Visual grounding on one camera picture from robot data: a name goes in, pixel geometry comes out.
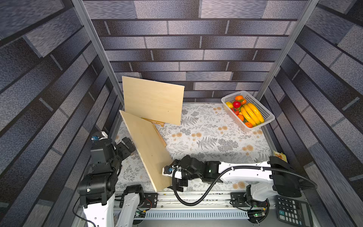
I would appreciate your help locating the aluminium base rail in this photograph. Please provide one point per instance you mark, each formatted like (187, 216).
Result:
(216, 206)

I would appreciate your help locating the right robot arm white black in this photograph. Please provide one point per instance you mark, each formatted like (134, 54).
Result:
(265, 179)

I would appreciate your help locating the right aluminium frame post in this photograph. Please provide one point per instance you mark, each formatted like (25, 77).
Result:
(306, 13)

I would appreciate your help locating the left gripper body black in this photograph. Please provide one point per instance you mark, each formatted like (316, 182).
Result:
(123, 150)

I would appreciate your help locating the floral table mat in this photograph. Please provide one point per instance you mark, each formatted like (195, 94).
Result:
(206, 133)

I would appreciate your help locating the red strawberry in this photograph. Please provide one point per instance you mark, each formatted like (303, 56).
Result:
(235, 111)

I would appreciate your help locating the left aluminium frame post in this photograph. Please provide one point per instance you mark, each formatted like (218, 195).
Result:
(90, 29)

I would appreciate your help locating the white plastic basket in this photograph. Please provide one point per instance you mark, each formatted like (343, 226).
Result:
(267, 115)

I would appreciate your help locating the red apple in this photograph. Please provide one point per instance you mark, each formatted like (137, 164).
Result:
(237, 104)

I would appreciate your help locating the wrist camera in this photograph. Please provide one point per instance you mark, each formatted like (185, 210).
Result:
(170, 171)
(99, 136)

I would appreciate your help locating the aluminium frame post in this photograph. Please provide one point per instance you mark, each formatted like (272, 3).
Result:
(306, 13)
(90, 29)

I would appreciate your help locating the yellow lemon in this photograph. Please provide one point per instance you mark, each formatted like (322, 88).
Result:
(230, 105)

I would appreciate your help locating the yellow snack packet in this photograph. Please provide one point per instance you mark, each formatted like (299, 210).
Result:
(282, 156)

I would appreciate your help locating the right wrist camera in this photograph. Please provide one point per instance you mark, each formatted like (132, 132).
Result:
(170, 171)

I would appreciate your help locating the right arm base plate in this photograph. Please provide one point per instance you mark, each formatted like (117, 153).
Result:
(239, 199)

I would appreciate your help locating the black calculator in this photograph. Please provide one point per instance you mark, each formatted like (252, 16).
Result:
(293, 212)

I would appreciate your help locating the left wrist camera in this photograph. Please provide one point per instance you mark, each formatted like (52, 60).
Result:
(99, 136)

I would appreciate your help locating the orange fruit top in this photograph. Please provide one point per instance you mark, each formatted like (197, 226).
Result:
(241, 99)

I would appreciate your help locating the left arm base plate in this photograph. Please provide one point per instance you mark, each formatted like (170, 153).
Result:
(150, 201)

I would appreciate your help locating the plywood board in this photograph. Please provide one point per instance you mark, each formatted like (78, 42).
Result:
(151, 149)
(153, 100)

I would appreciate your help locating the orange fruit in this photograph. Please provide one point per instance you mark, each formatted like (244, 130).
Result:
(241, 99)
(242, 118)

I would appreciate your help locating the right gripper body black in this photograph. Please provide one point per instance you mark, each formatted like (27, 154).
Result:
(178, 172)

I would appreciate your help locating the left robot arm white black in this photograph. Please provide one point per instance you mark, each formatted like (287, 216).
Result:
(97, 189)

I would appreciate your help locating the orange fruit bottom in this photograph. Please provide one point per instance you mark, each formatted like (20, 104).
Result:
(242, 118)

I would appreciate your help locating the yellow banana bunch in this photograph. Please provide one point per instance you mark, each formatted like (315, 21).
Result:
(252, 114)

